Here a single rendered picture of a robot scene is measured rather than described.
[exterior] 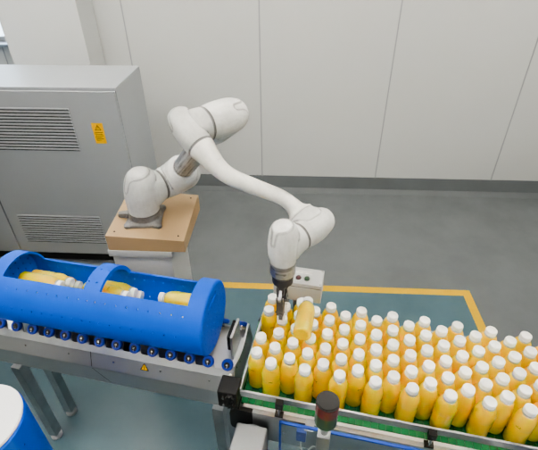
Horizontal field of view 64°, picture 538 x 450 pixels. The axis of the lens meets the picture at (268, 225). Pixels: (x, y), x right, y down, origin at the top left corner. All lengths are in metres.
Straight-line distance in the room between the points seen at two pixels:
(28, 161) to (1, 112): 0.37
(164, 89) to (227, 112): 2.65
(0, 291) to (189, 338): 0.76
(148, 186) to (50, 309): 0.68
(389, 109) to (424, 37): 0.65
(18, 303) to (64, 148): 1.64
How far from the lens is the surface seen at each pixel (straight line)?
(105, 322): 1.70
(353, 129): 4.27
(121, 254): 2.23
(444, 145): 4.54
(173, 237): 2.11
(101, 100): 3.05
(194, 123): 1.59
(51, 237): 3.84
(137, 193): 2.08
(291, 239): 1.37
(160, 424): 2.74
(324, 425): 1.30
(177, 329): 1.58
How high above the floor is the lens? 2.32
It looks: 36 degrees down
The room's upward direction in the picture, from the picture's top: 1 degrees counter-clockwise
